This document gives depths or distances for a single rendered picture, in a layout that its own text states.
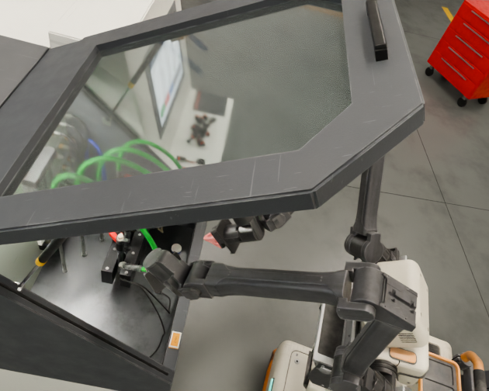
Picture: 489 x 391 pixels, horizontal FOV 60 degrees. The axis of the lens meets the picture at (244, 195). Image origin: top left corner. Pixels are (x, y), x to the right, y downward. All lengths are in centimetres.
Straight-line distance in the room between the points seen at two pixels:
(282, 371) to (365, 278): 140
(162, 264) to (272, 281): 26
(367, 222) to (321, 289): 56
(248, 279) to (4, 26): 112
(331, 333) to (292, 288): 60
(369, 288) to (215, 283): 33
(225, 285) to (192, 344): 152
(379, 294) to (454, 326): 235
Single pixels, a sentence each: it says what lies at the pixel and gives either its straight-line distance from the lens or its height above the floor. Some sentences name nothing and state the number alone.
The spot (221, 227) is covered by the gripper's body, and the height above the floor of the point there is 131.
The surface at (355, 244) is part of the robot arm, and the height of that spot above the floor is 126.
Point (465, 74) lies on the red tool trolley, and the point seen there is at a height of 32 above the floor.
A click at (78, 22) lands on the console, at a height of 155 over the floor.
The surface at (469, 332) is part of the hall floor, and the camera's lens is 322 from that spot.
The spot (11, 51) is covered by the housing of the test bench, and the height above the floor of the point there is 150.
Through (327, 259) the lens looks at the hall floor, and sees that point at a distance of 296.
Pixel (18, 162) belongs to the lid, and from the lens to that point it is 97.
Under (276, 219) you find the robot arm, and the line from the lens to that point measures 116.
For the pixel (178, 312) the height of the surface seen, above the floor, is 95.
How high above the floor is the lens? 227
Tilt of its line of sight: 47 degrees down
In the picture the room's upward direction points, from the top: 19 degrees clockwise
